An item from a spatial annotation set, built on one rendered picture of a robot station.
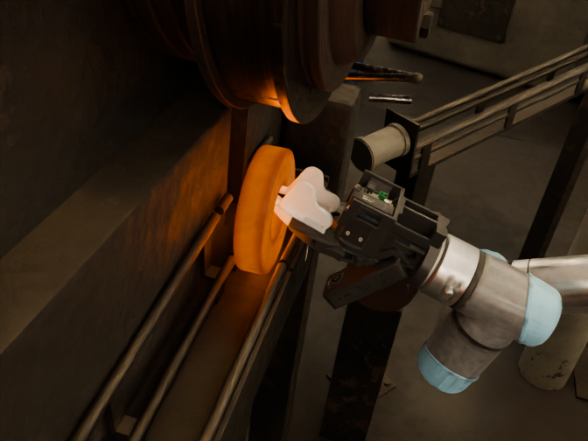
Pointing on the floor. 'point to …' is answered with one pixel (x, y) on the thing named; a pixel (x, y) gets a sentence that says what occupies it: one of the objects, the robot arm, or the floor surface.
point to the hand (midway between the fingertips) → (269, 197)
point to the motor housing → (362, 361)
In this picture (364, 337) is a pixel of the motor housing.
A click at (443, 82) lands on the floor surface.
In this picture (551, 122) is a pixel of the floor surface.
